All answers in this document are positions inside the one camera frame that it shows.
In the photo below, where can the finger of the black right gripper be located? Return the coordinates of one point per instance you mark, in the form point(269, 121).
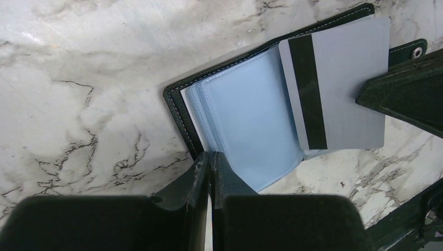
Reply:
point(411, 92)

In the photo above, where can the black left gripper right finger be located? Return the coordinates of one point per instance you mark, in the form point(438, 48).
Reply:
point(242, 219)

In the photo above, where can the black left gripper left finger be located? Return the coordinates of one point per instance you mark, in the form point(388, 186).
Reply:
point(173, 218)

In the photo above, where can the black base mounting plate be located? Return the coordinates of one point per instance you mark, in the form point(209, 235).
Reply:
point(412, 225)

